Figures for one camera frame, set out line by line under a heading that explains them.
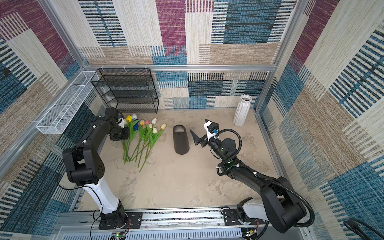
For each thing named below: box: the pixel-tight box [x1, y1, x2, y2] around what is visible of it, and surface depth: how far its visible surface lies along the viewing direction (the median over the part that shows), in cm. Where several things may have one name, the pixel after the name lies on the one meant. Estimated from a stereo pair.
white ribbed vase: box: [233, 94, 252, 127], surface depth 100 cm
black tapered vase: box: [172, 124, 190, 155], surface depth 93 cm
